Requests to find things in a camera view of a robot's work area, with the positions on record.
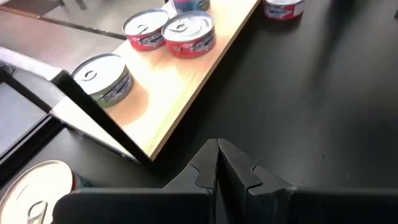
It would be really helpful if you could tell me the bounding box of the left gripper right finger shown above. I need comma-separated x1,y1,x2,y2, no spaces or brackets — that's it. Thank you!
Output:
218,138,398,224

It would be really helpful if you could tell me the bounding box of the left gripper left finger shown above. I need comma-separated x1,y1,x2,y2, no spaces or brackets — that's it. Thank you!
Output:
52,138,219,224

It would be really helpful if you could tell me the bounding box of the green label seafood can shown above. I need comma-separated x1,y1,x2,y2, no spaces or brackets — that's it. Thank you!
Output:
70,52,135,109

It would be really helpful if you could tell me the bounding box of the red label seafood can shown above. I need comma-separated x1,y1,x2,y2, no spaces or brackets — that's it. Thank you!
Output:
263,0,305,21
122,7,170,52
161,10,217,59

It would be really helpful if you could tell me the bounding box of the blue label seafood can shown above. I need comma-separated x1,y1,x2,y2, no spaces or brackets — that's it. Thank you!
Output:
0,160,93,224
172,0,211,14

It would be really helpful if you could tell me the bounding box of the black table mat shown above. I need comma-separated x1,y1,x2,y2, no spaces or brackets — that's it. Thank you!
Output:
0,0,398,192

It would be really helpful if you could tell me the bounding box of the light wooden board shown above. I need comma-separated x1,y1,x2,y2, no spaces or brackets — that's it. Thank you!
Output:
50,0,261,165

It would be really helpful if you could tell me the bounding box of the black aluminium table frame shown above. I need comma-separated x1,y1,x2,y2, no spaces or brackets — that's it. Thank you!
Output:
0,67,66,185

